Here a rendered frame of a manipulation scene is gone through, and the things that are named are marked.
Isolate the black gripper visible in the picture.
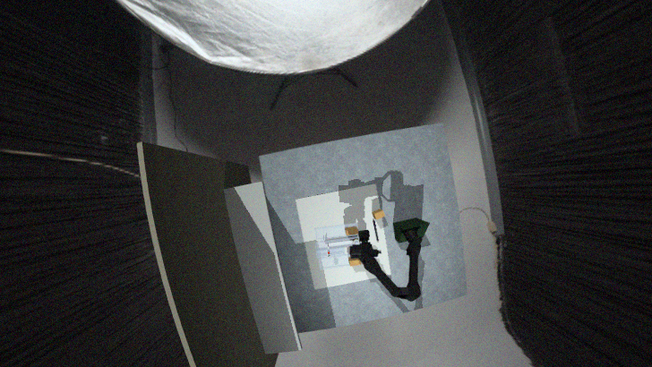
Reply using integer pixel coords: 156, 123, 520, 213
358, 230, 372, 249

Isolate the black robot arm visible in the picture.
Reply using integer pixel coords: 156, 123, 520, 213
349, 228, 423, 302

